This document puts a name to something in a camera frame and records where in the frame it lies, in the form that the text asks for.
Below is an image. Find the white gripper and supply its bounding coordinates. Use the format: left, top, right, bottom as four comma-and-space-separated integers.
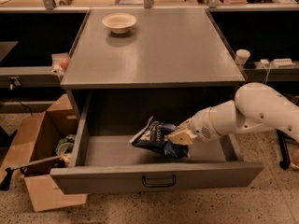
166, 107, 213, 145

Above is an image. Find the blue chip bag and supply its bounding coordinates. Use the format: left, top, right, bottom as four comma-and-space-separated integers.
130, 117, 189, 159

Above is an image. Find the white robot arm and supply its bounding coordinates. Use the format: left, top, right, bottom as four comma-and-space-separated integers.
167, 82, 299, 145

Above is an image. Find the open grey top drawer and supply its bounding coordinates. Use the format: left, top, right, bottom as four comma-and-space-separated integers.
50, 90, 263, 194

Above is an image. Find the clear plastic bag with fruit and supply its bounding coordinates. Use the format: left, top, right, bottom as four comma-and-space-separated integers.
50, 53, 70, 77

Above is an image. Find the grey cabinet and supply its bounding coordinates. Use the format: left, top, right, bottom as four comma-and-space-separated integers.
61, 7, 245, 124

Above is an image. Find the white cup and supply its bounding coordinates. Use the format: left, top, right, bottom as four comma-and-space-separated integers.
235, 49, 250, 65

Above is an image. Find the black stand leg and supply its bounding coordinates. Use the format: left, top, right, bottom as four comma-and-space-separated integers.
277, 131, 291, 170

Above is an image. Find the white power strip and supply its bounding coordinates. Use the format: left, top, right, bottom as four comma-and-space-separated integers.
272, 58, 294, 68

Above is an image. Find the tape roll in box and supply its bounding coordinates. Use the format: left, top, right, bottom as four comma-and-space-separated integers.
55, 134, 76, 166

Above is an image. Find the white paper bowl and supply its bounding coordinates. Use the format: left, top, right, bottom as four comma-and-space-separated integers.
102, 13, 136, 34

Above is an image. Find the brown cardboard box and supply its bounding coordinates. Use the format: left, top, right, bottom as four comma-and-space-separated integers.
0, 94, 88, 212

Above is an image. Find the long grabber tool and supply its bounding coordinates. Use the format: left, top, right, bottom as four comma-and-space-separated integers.
0, 155, 63, 191

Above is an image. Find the black drawer handle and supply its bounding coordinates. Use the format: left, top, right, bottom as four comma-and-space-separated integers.
141, 175, 177, 189

